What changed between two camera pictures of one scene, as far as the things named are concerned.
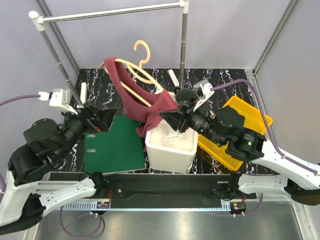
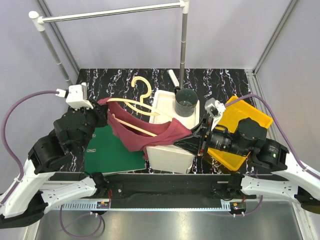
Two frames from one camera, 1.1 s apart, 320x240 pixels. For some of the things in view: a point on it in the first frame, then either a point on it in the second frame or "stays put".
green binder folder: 121,148 stays put
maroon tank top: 145,108 to 138,134
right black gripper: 175,119 to 192,143
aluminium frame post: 274,36 stays put
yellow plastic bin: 254,119 stays put
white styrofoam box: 168,150 stays put
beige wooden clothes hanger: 124,85 to 134,126
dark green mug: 184,94 stays put
